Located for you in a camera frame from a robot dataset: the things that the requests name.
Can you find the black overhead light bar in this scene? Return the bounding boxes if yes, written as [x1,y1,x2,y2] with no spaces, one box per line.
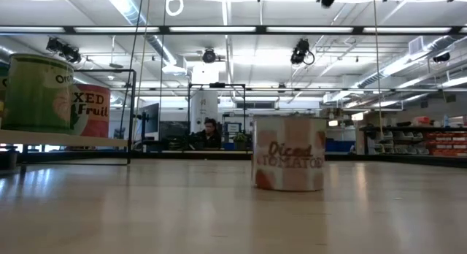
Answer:
[0,24,467,36]

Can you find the dark shelving unit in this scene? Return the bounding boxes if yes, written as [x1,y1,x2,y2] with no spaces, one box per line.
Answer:
[358,125,467,157]

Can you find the black hanging cable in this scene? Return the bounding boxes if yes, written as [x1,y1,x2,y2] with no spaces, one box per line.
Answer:
[119,0,146,139]

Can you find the distant black metal frame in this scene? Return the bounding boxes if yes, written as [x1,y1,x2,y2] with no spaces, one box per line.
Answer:
[187,82,248,153]

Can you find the light wooden shelf board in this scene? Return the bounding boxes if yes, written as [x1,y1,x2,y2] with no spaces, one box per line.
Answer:
[0,128,129,148]

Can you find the pink mixed fruit can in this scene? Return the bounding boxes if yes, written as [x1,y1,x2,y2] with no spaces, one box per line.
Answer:
[69,82,112,139]

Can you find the black metal shelf frame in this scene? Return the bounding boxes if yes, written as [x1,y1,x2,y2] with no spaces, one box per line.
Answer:
[20,68,138,167]

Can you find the white red diced tomatoes can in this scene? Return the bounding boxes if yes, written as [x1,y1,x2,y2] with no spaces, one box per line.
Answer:
[251,115,328,193]

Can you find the tall green labelled can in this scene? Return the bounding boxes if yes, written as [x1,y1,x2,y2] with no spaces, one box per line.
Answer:
[1,53,76,135]

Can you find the black ceiling spotlights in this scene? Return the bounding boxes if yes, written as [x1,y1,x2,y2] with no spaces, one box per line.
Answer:
[45,36,82,65]

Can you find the white round column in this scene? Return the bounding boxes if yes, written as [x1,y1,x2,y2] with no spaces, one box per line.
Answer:
[190,89,220,138]

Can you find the round black overhead camera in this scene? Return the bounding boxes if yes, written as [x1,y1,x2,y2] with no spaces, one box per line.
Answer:
[201,47,217,65]

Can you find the tan hanging cable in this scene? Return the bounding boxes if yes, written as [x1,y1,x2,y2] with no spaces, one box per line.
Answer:
[134,0,152,138]

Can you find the person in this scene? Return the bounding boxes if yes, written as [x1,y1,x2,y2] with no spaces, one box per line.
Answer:
[193,117,223,150]

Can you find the silver ceiling duct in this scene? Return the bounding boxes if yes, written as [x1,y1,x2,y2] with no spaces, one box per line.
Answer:
[101,0,178,66]

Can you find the white ceiling air vent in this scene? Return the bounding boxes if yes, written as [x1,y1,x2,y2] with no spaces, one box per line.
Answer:
[407,35,425,57]

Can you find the dark monitor on stand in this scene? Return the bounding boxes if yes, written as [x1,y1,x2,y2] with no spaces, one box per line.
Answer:
[136,101,161,142]

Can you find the thin dark hanging cable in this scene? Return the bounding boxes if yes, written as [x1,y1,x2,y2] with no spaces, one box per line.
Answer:
[158,0,168,126]

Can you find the yellow hanging cord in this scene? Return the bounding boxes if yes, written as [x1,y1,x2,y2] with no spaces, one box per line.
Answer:
[371,0,385,140]

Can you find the black ceiling fixture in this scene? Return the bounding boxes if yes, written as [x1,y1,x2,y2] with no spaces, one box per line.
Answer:
[432,51,452,64]

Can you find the white cable ring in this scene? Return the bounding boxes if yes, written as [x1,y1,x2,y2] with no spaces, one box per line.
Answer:
[164,0,185,18]

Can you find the black camera with cable loop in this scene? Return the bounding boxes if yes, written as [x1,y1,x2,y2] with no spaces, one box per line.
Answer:
[290,37,316,68]

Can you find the small potted plant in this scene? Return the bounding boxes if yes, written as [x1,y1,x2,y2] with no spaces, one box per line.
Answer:
[233,132,250,152]

